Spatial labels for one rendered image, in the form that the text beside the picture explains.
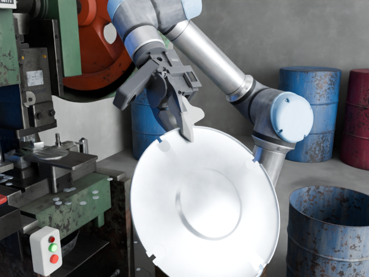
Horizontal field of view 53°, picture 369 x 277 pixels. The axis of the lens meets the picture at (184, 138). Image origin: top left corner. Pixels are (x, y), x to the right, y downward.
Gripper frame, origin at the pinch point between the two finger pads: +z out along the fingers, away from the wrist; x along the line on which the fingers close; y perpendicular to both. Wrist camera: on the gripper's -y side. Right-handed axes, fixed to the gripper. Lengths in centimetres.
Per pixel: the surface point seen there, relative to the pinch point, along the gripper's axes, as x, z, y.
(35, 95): 65, -60, 1
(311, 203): 78, 15, 118
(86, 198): 85, -23, 12
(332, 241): 58, 33, 91
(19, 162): 84, -44, -8
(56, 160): 73, -36, 2
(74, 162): 68, -32, 6
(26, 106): 67, -56, -4
